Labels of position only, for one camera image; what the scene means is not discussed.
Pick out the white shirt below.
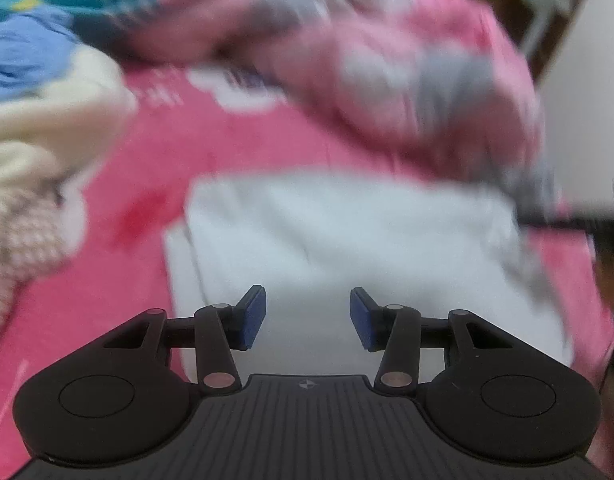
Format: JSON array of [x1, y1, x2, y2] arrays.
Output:
[[162, 171, 574, 377]]

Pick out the pink floral bed sheet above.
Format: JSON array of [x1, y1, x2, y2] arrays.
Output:
[[0, 65, 614, 479]]

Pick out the beige checked knit garment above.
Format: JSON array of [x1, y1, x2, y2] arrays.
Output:
[[0, 181, 88, 339]]

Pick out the cream sweater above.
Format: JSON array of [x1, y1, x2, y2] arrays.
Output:
[[0, 46, 136, 194]]

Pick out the pink grey blue duvet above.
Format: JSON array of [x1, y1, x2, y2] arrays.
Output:
[[0, 0, 557, 214]]

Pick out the blue garment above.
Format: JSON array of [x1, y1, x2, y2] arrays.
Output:
[[0, 6, 80, 102]]

